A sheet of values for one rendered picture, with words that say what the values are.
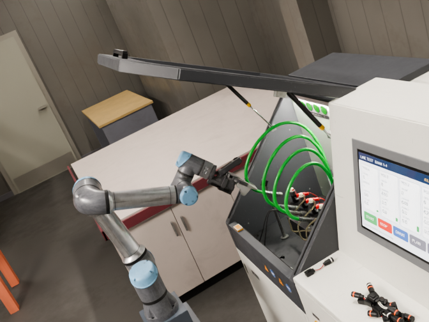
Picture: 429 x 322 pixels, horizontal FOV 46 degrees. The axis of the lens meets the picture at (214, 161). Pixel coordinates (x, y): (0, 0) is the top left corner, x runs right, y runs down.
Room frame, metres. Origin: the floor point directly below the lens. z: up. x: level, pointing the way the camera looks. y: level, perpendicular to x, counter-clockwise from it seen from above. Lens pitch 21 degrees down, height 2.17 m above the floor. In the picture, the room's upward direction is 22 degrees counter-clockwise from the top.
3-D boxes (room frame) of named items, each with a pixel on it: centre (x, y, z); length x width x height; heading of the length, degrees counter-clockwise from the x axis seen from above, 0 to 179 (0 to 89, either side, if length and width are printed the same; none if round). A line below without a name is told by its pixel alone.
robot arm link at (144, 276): (1.87, 0.45, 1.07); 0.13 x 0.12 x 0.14; 8
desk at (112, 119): (6.99, 0.99, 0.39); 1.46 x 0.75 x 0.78; 16
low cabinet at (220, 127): (4.23, 0.03, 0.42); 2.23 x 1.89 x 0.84; 106
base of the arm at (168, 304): (1.86, 0.45, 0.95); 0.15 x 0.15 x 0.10
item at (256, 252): (1.97, -0.04, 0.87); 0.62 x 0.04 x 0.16; 14
